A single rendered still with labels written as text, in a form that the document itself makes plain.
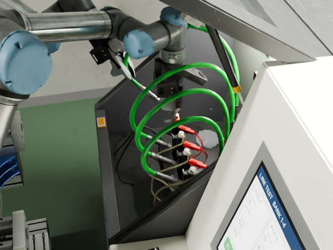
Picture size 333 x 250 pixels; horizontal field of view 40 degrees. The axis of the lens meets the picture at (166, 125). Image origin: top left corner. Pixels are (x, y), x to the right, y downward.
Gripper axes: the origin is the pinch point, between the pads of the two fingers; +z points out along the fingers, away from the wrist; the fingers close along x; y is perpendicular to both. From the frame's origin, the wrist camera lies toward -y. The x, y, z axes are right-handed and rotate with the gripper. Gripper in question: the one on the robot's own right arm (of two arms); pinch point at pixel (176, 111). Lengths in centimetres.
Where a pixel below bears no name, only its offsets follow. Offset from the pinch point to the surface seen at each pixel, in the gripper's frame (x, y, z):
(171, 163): 16.8, 4.6, 6.6
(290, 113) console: 52, -10, -39
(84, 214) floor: -58, 37, 115
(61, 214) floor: -61, 50, 115
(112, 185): 10.1, 22.8, 20.3
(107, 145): -9.4, 22.6, 20.4
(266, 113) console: 45, -9, -33
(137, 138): 16.7, 14.9, -5.0
